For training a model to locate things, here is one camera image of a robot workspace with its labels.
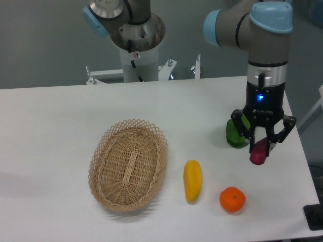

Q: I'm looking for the yellow mango fruit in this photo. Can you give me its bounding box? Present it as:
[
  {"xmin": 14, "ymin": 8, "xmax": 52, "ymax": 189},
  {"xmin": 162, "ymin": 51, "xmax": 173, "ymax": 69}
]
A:
[{"xmin": 183, "ymin": 160, "xmax": 202, "ymax": 203}]

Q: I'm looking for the purple-red sweet potato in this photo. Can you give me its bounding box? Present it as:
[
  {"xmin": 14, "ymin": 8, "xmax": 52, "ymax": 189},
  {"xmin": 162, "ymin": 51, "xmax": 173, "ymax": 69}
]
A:
[{"xmin": 249, "ymin": 137, "xmax": 267, "ymax": 165}]

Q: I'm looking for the woven wicker oval basket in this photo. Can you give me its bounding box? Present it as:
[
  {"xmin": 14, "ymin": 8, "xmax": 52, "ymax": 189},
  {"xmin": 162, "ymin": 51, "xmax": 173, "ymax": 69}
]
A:
[{"xmin": 88, "ymin": 119, "xmax": 168, "ymax": 212}]

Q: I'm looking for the white metal mounting frame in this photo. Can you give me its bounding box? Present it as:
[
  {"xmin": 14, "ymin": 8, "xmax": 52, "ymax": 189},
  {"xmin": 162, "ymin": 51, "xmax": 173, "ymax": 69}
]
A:
[{"xmin": 85, "ymin": 53, "xmax": 204, "ymax": 85}]

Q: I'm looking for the black device at table edge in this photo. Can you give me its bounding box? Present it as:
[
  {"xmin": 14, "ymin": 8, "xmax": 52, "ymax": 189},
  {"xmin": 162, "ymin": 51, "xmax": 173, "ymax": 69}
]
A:
[{"xmin": 303, "ymin": 204, "xmax": 322, "ymax": 231}]

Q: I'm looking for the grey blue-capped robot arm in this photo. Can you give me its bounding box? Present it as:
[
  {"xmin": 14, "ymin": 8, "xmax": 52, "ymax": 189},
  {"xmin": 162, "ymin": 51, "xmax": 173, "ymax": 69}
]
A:
[{"xmin": 82, "ymin": 1, "xmax": 296, "ymax": 155}]

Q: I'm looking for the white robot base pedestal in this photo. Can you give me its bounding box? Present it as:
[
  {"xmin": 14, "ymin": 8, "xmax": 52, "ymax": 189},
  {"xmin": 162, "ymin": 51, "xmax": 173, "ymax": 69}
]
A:
[{"xmin": 109, "ymin": 13, "xmax": 167, "ymax": 83}]

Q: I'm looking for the green bell pepper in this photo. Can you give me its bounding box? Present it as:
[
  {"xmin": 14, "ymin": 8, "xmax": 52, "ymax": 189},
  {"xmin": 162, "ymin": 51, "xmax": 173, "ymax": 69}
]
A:
[{"xmin": 226, "ymin": 119, "xmax": 248, "ymax": 149}]

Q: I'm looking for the black base cable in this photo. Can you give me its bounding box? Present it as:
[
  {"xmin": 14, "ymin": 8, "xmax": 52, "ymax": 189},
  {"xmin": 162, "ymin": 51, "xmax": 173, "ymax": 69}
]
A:
[{"xmin": 127, "ymin": 39, "xmax": 144, "ymax": 83}]

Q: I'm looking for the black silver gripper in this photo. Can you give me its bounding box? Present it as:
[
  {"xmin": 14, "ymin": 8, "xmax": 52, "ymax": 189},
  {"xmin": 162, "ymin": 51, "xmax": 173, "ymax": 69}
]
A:
[{"xmin": 231, "ymin": 60, "xmax": 296, "ymax": 157}]

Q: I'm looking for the orange tangerine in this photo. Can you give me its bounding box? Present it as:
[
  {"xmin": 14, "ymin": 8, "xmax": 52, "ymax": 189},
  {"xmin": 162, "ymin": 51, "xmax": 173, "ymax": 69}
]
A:
[{"xmin": 219, "ymin": 187, "xmax": 246, "ymax": 213}]

